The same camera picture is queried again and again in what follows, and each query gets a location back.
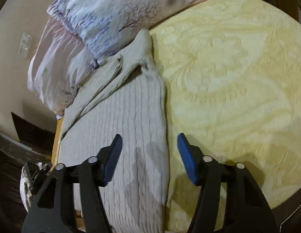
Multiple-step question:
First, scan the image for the beige cable-knit sweater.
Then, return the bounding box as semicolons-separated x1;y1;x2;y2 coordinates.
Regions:
59;30;169;232

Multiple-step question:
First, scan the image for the dark bedside furniture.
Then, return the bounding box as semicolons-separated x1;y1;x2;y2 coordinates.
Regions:
0;111;56;165

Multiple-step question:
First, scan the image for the pink striped pillow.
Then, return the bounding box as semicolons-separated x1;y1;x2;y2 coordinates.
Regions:
28;18;98;116

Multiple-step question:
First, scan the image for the yellow patterned bedspread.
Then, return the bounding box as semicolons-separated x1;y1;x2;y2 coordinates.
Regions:
151;0;301;232

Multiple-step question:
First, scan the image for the floral printed pillow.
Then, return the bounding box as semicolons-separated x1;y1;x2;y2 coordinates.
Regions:
47;0;208;63

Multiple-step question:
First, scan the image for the orange wooden bed frame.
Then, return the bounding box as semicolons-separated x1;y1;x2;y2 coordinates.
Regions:
51;117;64;170

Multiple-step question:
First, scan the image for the white wall socket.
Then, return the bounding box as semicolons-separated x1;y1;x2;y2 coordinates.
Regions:
18;33;32;59

